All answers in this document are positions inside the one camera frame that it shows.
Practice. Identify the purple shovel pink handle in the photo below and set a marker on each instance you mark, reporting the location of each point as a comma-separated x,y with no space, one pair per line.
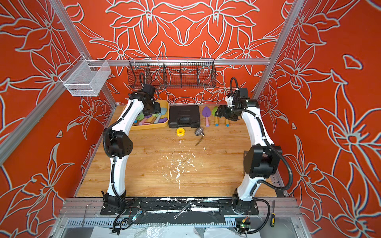
206,112

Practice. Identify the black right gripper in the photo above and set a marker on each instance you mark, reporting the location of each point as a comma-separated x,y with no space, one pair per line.
226,112

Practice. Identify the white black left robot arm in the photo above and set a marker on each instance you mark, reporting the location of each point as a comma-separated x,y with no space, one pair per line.
118,146

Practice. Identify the clear mesh wall basket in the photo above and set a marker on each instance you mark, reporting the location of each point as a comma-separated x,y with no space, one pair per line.
86,78

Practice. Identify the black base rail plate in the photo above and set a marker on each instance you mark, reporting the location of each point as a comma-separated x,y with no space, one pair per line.
222,206

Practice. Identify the black wire wall basket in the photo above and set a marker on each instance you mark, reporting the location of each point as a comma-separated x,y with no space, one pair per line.
172,73

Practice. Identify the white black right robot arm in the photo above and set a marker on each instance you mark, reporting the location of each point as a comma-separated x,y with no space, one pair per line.
263,158

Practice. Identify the yellow tape roll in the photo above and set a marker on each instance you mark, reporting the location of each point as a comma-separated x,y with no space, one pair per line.
180,132

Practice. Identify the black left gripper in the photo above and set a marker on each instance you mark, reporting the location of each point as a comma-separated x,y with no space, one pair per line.
157,109

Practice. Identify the black plastic tool case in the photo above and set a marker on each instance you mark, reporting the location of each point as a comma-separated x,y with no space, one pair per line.
184,116

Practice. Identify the yellow storage box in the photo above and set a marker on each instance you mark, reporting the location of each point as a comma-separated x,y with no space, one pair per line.
153,121

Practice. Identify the wrench on base rail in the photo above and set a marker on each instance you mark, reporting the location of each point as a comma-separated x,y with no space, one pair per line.
182,210

